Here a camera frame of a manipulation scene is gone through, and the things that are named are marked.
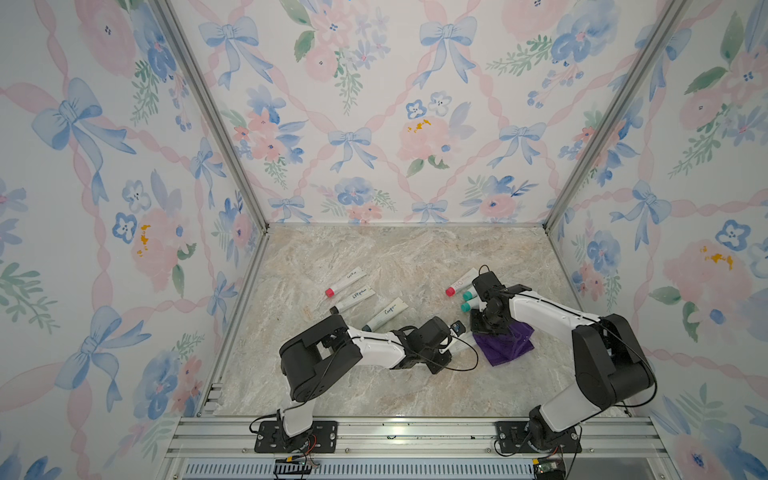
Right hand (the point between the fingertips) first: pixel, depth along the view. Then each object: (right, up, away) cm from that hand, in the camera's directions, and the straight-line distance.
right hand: (478, 328), depth 92 cm
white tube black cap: (-9, +1, -17) cm, 19 cm away
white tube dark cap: (-36, +9, +8) cm, 38 cm away
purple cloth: (+5, -4, -6) cm, 9 cm away
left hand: (-9, -6, -4) cm, 12 cm away
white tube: (-26, +5, +4) cm, 27 cm away
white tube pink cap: (-39, +16, +12) cm, 44 cm away
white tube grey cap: (-3, +6, +4) cm, 8 cm away
